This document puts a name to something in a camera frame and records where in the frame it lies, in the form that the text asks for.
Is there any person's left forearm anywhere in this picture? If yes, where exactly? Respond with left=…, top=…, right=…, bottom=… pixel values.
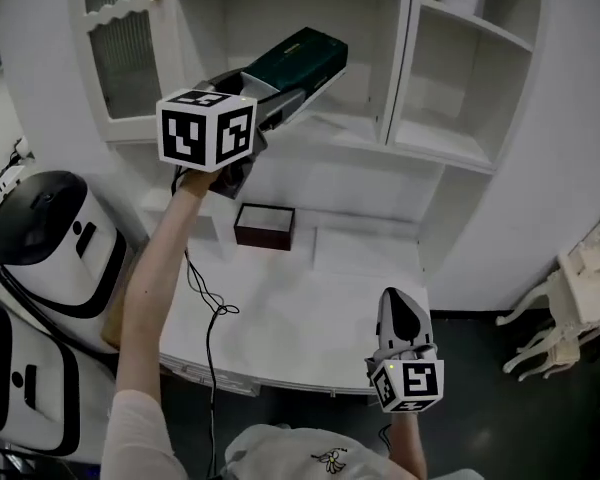
left=114, top=167, right=222, bottom=404

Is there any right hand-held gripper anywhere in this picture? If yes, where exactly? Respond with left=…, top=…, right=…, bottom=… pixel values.
left=364, top=287, right=445, bottom=414

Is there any white shelf cabinet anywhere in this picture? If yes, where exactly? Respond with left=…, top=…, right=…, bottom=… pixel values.
left=64, top=0, right=546, bottom=269

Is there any long black cable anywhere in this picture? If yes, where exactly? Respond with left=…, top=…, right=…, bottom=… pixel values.
left=172, top=165, right=241, bottom=480

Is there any dark green box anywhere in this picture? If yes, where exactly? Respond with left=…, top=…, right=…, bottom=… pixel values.
left=239, top=26, right=350, bottom=115

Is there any dark brown open box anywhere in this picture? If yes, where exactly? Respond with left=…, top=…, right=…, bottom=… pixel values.
left=233, top=202, right=297, bottom=253

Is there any white black hard case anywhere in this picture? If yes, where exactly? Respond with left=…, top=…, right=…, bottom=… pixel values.
left=0, top=170, right=129, bottom=354
left=0, top=297, right=119, bottom=459

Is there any person's white shirt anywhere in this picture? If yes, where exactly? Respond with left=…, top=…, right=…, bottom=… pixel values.
left=99, top=387, right=411, bottom=480

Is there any person's right forearm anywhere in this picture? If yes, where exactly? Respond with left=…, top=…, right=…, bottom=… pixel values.
left=388, top=409, right=430, bottom=480

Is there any white ornate table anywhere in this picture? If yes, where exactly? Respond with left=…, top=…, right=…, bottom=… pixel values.
left=496, top=206, right=600, bottom=383

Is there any white table top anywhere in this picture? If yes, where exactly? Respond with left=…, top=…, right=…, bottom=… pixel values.
left=144, top=207, right=431, bottom=397

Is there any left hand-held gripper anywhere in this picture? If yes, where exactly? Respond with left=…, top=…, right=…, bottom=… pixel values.
left=155, top=69, right=310, bottom=199

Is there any ribbed glass cabinet door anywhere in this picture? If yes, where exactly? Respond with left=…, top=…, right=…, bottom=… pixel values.
left=83, top=0, right=167, bottom=120

